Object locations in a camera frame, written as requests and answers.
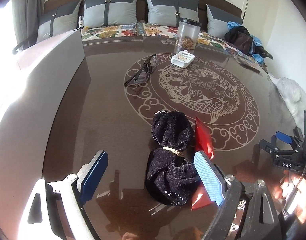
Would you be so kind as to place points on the black chair armrest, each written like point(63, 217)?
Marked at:
point(18, 47)

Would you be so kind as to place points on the small spray bottle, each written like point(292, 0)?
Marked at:
point(80, 22)

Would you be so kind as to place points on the large white storage box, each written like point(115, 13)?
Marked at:
point(43, 85)

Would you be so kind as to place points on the black sock bundle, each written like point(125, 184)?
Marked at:
point(168, 162)

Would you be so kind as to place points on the floral sofa cover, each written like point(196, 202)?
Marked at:
point(113, 31)

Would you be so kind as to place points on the dark-framed glasses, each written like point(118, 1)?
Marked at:
point(140, 78)

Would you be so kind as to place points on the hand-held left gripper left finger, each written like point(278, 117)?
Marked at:
point(94, 175)

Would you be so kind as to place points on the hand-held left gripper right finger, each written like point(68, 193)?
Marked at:
point(208, 180)

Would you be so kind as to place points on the brown fish-patterned desktop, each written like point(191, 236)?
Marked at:
point(105, 120)

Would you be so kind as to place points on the white door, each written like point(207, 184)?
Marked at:
point(262, 5)

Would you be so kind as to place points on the white flat bottle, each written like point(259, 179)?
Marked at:
point(183, 59)

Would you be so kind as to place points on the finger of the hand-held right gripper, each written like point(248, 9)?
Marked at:
point(272, 151)
point(282, 137)

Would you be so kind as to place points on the white fluffy cat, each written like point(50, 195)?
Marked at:
point(290, 92)

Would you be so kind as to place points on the grey curtain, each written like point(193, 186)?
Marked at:
point(28, 5)

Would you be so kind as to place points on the red packet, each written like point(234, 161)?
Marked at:
point(204, 140)

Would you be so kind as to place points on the clear jar with black lid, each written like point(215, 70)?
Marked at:
point(188, 32)

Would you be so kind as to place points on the person's right hand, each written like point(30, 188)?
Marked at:
point(287, 190)

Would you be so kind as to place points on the dark brown bag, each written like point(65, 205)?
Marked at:
point(240, 40)

